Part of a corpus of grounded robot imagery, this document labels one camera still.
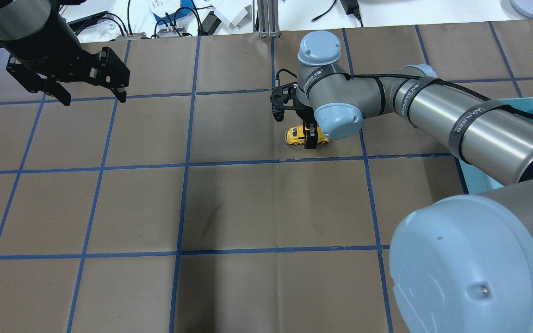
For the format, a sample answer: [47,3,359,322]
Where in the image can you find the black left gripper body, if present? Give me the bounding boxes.
[6,47,130,95]

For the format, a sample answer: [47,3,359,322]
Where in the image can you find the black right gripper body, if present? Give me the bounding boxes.
[290,99,318,127]

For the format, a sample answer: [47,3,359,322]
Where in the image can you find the yellow toy beetle car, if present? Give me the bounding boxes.
[284,125,331,146]

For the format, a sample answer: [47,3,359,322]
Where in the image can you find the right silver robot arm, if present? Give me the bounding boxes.
[291,31,533,333]

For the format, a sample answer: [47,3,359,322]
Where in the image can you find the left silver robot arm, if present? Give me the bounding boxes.
[0,0,130,106]

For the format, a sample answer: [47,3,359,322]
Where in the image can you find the black power adapter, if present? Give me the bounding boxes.
[339,0,360,17]

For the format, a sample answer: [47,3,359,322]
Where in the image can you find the white cardboard box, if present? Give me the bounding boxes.
[212,0,253,27]

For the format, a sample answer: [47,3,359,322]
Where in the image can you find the light blue plastic bin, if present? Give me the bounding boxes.
[448,97,533,194]

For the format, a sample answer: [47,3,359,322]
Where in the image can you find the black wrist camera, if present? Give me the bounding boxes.
[269,82,299,122]

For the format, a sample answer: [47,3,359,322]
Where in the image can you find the aluminium frame post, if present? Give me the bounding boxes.
[254,0,280,38]

